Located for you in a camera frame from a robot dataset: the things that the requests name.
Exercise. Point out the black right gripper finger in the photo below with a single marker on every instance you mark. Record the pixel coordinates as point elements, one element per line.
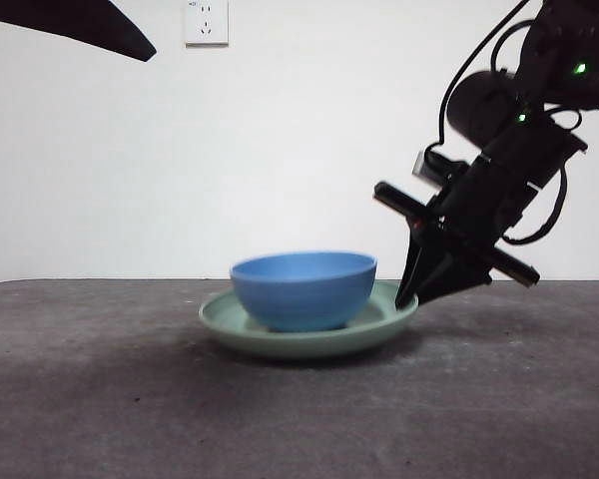
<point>454,277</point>
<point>412,269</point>

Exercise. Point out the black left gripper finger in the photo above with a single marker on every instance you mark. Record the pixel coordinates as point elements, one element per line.
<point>105,20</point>
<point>25,17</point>

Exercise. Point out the blue bowl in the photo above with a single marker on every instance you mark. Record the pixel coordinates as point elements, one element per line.
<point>299,299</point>

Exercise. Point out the green plate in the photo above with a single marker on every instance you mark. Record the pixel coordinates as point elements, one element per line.
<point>304,346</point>

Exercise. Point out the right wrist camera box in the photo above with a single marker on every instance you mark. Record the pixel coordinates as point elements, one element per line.
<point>419,164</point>

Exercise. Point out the white wall socket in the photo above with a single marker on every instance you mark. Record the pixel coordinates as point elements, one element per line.
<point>207,30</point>

